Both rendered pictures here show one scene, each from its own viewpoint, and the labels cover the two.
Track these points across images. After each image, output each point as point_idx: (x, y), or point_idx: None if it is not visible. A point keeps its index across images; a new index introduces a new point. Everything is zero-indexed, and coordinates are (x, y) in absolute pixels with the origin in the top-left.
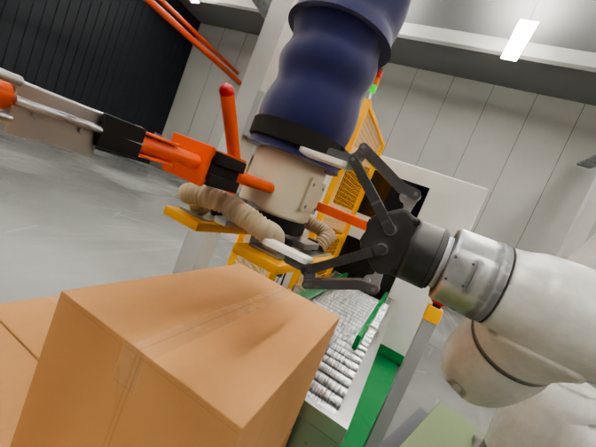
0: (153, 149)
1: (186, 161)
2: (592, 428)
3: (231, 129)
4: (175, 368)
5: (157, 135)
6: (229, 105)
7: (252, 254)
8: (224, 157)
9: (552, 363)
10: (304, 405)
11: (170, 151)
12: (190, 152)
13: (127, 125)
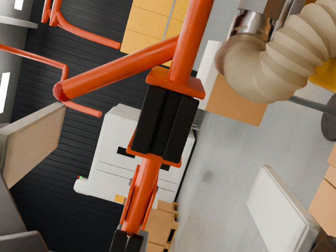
0: (136, 216)
1: (150, 177)
2: None
3: (109, 81)
4: None
5: (130, 185)
6: (78, 92)
7: (332, 91)
8: (136, 139)
9: None
10: None
11: (137, 197)
12: (140, 165)
13: (113, 249)
